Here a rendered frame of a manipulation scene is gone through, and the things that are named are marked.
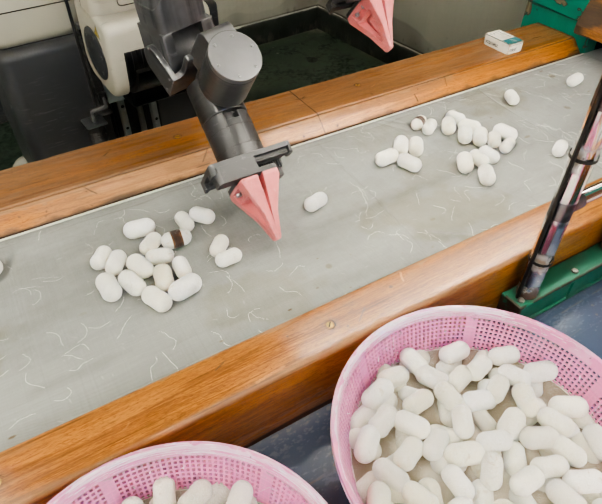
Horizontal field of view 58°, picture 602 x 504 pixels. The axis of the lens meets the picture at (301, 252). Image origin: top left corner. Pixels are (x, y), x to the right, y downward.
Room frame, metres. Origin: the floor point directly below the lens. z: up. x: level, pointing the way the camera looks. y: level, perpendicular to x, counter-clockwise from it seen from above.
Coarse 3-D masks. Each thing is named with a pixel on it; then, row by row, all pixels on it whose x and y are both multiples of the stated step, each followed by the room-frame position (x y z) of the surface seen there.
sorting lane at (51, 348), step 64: (576, 64) 0.97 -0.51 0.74; (384, 128) 0.74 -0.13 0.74; (576, 128) 0.74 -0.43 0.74; (192, 192) 0.58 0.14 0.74; (384, 192) 0.58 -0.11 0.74; (448, 192) 0.58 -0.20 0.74; (512, 192) 0.58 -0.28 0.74; (0, 256) 0.46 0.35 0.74; (64, 256) 0.46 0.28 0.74; (128, 256) 0.46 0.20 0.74; (192, 256) 0.46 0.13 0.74; (256, 256) 0.46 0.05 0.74; (320, 256) 0.46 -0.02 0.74; (384, 256) 0.46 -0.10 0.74; (0, 320) 0.36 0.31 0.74; (64, 320) 0.36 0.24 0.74; (128, 320) 0.36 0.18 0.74; (192, 320) 0.36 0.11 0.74; (256, 320) 0.36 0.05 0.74; (0, 384) 0.28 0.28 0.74; (64, 384) 0.28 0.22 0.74; (128, 384) 0.28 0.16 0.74; (0, 448) 0.22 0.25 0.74
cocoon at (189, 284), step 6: (186, 276) 0.40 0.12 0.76; (192, 276) 0.40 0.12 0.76; (198, 276) 0.41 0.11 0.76; (174, 282) 0.39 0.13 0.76; (180, 282) 0.39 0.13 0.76; (186, 282) 0.39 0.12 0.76; (192, 282) 0.40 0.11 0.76; (198, 282) 0.40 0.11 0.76; (174, 288) 0.39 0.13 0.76; (180, 288) 0.39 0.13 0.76; (186, 288) 0.39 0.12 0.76; (192, 288) 0.39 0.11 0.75; (198, 288) 0.40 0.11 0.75; (174, 294) 0.38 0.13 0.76; (180, 294) 0.38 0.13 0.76; (186, 294) 0.38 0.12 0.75; (192, 294) 0.39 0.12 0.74; (174, 300) 0.38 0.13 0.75; (180, 300) 0.38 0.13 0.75
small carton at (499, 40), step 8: (496, 32) 1.01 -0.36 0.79; (504, 32) 1.01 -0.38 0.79; (488, 40) 1.00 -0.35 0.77; (496, 40) 0.98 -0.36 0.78; (504, 40) 0.97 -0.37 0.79; (512, 40) 0.97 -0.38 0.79; (520, 40) 0.97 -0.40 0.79; (496, 48) 0.98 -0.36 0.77; (504, 48) 0.96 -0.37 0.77; (512, 48) 0.96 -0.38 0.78; (520, 48) 0.97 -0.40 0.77
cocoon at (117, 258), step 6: (114, 252) 0.44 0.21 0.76; (120, 252) 0.44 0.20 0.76; (108, 258) 0.44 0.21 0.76; (114, 258) 0.43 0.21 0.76; (120, 258) 0.44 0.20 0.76; (126, 258) 0.44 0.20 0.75; (108, 264) 0.42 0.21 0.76; (114, 264) 0.42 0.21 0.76; (120, 264) 0.43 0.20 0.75; (108, 270) 0.42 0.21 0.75; (114, 270) 0.42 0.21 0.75; (120, 270) 0.42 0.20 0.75
